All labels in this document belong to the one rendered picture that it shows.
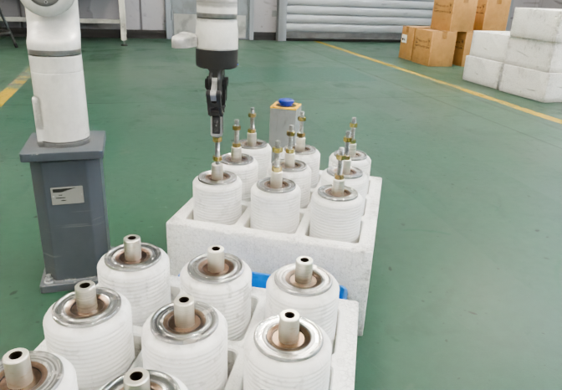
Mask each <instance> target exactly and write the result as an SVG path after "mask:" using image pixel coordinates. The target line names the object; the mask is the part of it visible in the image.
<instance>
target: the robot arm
mask: <svg viewBox="0 0 562 390"><path fill-rule="evenodd" d="M20 1H21V2H22V4H23V5H24V7H25V13H26V20H27V48H28V59H29V65H30V71H31V78H32V84H33V98H32V100H31V102H32V103H33V114H34V120H35V127H36V133H37V139H38V142H37V144H38V146H45V147H50V148H70V147H76V146H82V145H84V144H86V143H88V142H89V141H90V137H89V120H88V111H87V103H86V94H85V86H84V70H83V61H82V54H81V40H80V26H79V7H78V0H20ZM237 15H238V0H197V23H196V33H188V32H181V33H179V34H177V35H175V36H173V37H172V38H171V47H172V48H174V49H187V48H193V47H196V65H197V67H199V68H202V69H208V70H209V75H208V76H207V78H206V79H205V88H206V89H207V91H206V97H207V113H208V115H209V116H211V136H222V133H223V115H224V112H225V107H226V100H227V86H228V77H226V76H225V69H235V68H237V66H238V21H237Z"/></svg>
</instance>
